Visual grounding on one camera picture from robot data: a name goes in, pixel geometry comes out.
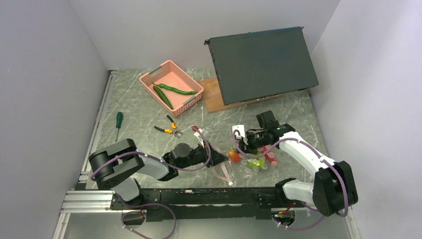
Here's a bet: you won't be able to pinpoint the green handled screwdriver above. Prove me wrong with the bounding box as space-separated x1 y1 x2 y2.
115 112 123 142

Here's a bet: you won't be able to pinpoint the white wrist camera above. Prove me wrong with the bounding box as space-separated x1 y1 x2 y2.
192 125 209 147
232 124 245 141

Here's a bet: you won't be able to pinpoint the fake green cucumber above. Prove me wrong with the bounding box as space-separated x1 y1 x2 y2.
153 86 174 110

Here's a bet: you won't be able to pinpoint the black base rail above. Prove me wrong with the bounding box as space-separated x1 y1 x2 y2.
110 187 296 226

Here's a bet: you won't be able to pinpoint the dark grey metal chassis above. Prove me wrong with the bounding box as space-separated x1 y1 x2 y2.
204 26 319 105

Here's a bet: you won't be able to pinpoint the aluminium side rail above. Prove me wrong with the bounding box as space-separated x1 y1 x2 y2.
53 70 118 239

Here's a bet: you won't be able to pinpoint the clear zip top bag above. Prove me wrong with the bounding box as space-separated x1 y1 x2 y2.
210 148 278 187

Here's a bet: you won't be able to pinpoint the pink plastic basket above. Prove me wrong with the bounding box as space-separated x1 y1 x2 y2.
139 60 204 117

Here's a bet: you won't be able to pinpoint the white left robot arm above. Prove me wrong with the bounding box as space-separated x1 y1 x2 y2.
88 138 228 209

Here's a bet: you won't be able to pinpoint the fake green lime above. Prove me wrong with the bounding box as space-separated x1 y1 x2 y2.
247 159 268 171

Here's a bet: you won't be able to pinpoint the fake orange green mango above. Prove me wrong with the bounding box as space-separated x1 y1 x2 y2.
227 149 241 163

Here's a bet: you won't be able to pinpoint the fake green bean pod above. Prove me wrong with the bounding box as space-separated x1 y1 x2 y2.
154 84 198 96

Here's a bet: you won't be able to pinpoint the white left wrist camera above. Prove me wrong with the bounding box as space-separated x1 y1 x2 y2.
192 125 209 147

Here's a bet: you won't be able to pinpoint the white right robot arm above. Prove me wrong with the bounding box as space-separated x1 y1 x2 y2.
232 111 358 217

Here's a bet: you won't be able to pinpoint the fake red chili pepper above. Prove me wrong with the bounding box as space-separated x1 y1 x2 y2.
261 146 278 167

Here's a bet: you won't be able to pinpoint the orange handled pliers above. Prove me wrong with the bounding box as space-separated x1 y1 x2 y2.
154 115 183 137

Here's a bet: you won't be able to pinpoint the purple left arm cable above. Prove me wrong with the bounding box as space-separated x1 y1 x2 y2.
90 126 212 239

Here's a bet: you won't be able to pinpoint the brown wooden board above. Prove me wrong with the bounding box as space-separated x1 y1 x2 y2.
198 78 312 114

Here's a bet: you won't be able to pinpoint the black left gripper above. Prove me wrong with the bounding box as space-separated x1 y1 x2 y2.
177 140 229 170

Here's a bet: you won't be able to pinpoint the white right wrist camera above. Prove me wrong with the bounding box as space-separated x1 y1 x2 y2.
232 124 245 141

